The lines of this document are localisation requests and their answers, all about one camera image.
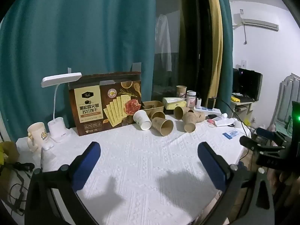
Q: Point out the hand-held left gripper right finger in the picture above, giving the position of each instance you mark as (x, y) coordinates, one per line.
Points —
(211, 166)

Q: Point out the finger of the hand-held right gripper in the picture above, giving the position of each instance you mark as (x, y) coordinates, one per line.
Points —
(249, 143)
(266, 132)

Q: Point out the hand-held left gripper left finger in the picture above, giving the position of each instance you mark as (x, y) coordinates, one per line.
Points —
(87, 166)

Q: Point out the person's right hand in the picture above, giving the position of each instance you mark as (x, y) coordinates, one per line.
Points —
(279, 177)

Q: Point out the blue card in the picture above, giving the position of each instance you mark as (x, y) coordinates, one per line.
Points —
(230, 133)

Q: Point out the white plastic bag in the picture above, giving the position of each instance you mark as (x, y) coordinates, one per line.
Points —
(226, 121)

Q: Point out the small beige side desk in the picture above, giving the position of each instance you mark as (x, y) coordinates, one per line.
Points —
(243, 107)

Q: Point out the grey metal rack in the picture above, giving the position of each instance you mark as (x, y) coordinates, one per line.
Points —
(287, 98)

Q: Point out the small white plastic case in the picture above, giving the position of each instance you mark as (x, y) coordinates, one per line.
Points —
(48, 145)

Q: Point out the yellow item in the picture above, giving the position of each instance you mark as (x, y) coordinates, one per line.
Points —
(236, 99)

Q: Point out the small pink object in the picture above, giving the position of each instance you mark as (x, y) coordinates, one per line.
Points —
(210, 121)

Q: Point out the small black gadget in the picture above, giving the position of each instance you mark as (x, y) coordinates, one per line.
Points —
(211, 116)

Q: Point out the brown paper cup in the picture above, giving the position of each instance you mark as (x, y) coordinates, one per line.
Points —
(189, 121)
(157, 114)
(179, 112)
(200, 115)
(163, 126)

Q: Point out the black monitor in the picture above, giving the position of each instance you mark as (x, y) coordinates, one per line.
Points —
(248, 84)

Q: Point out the white power strip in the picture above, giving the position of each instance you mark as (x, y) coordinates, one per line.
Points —
(208, 111)

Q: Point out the white textured tablecloth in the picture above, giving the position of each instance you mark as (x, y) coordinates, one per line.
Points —
(140, 159)

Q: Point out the brown cracker box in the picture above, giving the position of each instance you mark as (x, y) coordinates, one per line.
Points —
(93, 112)

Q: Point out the black power bank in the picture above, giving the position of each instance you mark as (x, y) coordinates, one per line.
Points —
(211, 103)

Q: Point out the cream ceramic mug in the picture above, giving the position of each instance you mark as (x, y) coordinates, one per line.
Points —
(36, 133)

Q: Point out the white charger plug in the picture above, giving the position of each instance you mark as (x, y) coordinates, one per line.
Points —
(199, 103)

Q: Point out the clear jar with white lid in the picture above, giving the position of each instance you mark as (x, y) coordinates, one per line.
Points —
(191, 99)

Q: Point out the white paper cup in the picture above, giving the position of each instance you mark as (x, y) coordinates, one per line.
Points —
(141, 120)

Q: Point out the yellow tissue box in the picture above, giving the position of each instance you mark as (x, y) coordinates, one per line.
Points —
(174, 103)

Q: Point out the beige printed paper cup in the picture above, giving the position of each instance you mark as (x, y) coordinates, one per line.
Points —
(181, 91)

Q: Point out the yellow plastic bag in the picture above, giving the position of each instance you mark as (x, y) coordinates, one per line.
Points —
(7, 152)

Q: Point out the brown paper bowl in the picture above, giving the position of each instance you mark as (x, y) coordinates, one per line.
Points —
(152, 106)

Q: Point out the narrow teal curtain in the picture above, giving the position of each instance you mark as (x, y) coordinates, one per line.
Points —
(226, 51)

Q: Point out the white desk lamp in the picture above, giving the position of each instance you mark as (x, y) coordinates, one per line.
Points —
(59, 78)

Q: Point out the yellow curtain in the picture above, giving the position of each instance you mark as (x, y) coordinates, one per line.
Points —
(214, 39)

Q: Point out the white air conditioner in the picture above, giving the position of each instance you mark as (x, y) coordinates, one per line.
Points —
(255, 21)

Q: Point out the wide teal curtain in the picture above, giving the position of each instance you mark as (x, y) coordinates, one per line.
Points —
(82, 28)

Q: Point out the white wall outlet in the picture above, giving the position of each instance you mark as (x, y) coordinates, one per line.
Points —
(244, 64)

